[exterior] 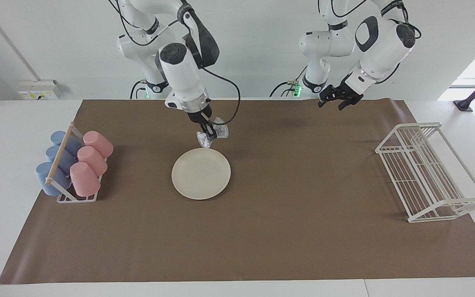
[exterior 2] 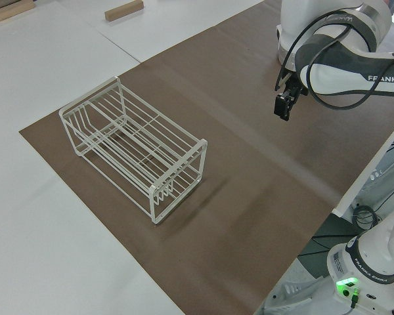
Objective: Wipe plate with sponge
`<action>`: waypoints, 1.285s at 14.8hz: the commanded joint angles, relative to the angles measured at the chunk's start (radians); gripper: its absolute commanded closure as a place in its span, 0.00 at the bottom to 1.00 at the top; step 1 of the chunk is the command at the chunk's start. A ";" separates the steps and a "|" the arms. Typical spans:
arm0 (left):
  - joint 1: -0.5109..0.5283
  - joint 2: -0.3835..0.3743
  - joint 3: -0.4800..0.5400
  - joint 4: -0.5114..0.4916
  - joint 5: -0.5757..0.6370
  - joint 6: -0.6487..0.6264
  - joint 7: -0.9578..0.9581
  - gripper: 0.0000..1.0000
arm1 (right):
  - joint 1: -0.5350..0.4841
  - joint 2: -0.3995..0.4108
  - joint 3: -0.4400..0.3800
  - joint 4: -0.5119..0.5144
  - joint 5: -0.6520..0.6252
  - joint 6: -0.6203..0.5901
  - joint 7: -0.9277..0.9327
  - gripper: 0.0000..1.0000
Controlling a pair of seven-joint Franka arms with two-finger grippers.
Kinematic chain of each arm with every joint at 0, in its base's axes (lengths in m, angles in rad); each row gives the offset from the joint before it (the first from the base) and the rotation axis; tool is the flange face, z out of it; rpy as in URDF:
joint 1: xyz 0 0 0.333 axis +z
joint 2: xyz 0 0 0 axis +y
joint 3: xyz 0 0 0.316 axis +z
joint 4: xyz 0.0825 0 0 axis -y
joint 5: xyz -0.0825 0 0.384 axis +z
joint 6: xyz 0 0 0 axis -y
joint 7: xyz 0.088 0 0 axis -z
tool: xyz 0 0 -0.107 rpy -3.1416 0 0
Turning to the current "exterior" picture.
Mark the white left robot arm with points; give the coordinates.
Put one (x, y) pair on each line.
(382, 45)

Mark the pink plastic cup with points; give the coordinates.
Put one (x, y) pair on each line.
(84, 179)
(92, 160)
(98, 143)

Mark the cup rack with wooden bar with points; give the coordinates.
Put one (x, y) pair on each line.
(59, 159)

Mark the blue plastic cup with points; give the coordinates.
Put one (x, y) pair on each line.
(54, 153)
(44, 177)
(59, 137)

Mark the white wall socket box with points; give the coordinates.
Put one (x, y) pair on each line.
(37, 90)

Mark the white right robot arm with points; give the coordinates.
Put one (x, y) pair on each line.
(184, 70)

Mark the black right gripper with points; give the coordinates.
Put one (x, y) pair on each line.
(200, 113)

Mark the cream round plate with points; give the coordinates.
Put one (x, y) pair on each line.
(201, 173)

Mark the brown table mat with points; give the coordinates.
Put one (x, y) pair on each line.
(283, 239)

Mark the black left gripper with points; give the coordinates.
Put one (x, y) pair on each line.
(340, 93)

